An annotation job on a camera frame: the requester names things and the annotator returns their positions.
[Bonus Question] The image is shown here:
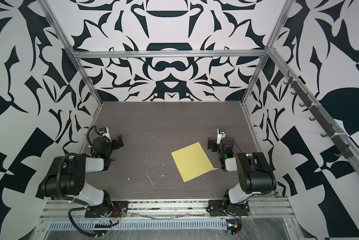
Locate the left black corrugated cable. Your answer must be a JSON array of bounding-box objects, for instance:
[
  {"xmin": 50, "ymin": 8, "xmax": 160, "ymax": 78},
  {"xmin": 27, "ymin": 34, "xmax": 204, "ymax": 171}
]
[{"xmin": 67, "ymin": 206, "xmax": 120, "ymax": 238}]

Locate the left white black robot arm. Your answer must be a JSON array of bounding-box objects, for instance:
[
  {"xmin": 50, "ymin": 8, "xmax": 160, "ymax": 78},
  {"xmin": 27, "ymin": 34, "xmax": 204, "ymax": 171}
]
[{"xmin": 40, "ymin": 125, "xmax": 124, "ymax": 208}]

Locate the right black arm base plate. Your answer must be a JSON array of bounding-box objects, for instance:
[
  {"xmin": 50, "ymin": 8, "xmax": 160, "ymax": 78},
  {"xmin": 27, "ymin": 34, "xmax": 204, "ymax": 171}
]
[{"xmin": 206, "ymin": 200, "xmax": 250, "ymax": 217}]

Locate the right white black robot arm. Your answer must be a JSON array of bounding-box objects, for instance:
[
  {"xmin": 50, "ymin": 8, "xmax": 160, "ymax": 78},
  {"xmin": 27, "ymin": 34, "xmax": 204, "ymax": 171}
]
[{"xmin": 207, "ymin": 138, "xmax": 277, "ymax": 206}]

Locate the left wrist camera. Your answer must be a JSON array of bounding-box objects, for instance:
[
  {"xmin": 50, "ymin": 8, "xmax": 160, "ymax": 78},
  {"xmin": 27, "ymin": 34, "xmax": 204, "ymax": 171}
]
[{"xmin": 98, "ymin": 127, "xmax": 111, "ymax": 142}]

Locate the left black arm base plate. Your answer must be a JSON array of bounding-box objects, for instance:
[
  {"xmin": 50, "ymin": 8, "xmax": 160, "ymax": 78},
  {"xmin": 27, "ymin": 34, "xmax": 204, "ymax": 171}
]
[{"xmin": 84, "ymin": 201, "xmax": 129, "ymax": 218}]

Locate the yellow square paper sheet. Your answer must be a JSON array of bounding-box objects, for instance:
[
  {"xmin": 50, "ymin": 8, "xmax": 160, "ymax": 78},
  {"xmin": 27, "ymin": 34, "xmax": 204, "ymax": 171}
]
[{"xmin": 171, "ymin": 142, "xmax": 215, "ymax": 183}]

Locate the white slotted cable duct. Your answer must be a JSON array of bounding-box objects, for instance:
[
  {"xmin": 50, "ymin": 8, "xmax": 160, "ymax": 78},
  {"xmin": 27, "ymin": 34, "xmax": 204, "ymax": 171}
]
[{"xmin": 47, "ymin": 218, "xmax": 228, "ymax": 231}]

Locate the small green-lit electronics box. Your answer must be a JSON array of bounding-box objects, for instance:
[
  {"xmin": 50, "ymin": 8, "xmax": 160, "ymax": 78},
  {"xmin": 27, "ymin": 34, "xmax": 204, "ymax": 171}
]
[{"xmin": 226, "ymin": 219, "xmax": 242, "ymax": 235}]

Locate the black wall hook rail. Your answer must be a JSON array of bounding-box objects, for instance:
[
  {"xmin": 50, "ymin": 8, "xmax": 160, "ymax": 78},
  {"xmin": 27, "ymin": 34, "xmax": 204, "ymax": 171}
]
[{"xmin": 284, "ymin": 71, "xmax": 354, "ymax": 159}]

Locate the aluminium front rail frame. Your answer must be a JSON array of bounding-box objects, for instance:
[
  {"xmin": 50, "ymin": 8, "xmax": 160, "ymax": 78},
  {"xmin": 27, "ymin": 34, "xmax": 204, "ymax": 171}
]
[{"xmin": 38, "ymin": 196, "xmax": 296, "ymax": 222}]

